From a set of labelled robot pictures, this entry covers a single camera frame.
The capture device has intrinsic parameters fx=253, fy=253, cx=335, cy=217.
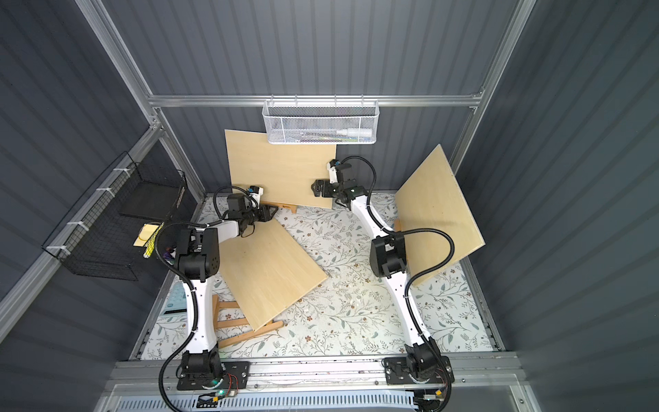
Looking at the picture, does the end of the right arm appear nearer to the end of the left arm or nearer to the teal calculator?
the end of the left arm

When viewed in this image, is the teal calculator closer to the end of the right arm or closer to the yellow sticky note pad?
the yellow sticky note pad

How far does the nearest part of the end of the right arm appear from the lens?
2.76 ft

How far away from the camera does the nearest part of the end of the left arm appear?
920 mm

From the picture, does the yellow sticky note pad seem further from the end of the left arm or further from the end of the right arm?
the end of the right arm
